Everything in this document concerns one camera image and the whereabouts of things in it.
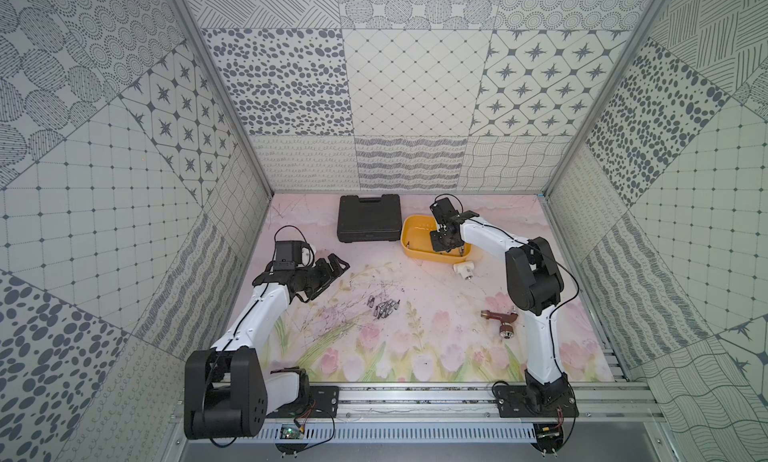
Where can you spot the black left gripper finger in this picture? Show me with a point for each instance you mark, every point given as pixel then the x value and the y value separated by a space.
pixel 337 265
pixel 320 281

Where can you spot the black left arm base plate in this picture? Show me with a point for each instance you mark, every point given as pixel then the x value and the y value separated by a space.
pixel 312 400

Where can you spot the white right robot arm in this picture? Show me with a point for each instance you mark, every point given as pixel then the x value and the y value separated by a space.
pixel 534 284

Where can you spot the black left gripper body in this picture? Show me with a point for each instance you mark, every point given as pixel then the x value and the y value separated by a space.
pixel 321 275

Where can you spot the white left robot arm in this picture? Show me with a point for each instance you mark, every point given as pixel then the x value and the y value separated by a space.
pixel 226 393

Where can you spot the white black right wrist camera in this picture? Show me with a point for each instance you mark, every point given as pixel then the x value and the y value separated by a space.
pixel 447 217

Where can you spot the white pipe tee fitting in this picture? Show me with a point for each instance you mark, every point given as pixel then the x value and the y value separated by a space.
pixel 464 269

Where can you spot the black plastic tool case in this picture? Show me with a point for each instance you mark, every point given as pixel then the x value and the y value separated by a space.
pixel 369 219

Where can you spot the red brown pipe fitting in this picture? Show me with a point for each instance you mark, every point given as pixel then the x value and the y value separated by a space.
pixel 506 321

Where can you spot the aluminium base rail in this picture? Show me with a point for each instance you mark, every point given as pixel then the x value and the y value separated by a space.
pixel 444 402

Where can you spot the yellow plastic storage box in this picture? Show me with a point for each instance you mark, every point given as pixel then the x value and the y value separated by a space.
pixel 417 228

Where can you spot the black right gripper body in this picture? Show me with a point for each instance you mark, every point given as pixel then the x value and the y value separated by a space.
pixel 440 241

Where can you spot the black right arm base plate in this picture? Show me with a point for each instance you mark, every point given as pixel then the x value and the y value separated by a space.
pixel 534 401

